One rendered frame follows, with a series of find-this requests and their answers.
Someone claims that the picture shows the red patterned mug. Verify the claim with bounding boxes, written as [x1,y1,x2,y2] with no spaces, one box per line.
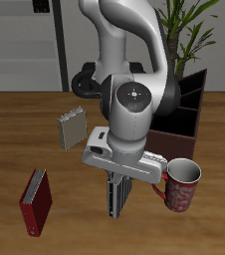
[151,157,203,213]

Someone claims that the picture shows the red book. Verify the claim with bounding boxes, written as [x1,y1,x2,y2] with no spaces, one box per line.
[18,167,54,238]

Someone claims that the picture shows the black binders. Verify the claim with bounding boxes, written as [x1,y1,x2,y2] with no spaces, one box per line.
[32,0,51,14]

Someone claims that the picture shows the dark brown desk caddy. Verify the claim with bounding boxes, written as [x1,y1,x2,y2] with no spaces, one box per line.
[145,68,208,164]

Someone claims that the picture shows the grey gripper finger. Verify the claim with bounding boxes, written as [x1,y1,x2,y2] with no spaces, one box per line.
[124,175,135,189]
[105,168,114,183]

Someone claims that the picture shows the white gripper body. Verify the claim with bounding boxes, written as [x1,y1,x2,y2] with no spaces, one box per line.
[81,150,169,184]

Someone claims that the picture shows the green pot plant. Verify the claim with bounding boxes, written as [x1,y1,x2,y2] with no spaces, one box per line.
[156,0,221,82]

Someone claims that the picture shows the white shelf unit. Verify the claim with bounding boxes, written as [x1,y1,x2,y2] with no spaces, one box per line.
[0,0,70,93]

